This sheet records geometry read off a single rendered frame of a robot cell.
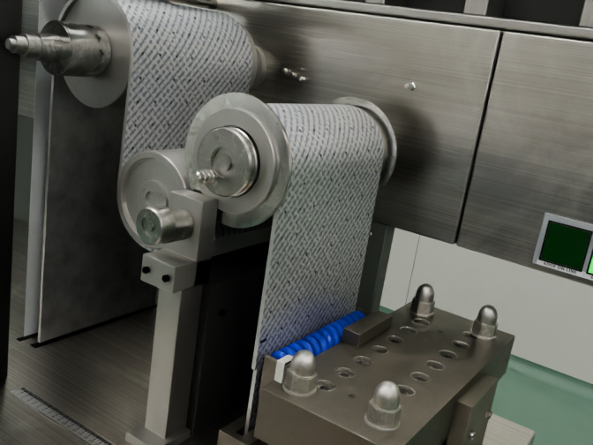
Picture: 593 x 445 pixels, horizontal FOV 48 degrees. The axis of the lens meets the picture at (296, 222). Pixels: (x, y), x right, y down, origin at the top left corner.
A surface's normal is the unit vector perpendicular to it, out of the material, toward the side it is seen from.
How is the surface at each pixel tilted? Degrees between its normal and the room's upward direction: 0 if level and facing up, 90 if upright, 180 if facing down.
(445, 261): 90
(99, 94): 90
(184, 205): 90
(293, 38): 90
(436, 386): 0
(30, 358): 0
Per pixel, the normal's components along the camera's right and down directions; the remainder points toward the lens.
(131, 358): 0.15, -0.96
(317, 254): 0.82, 0.26
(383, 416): -0.07, 0.25
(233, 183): -0.55, 0.14
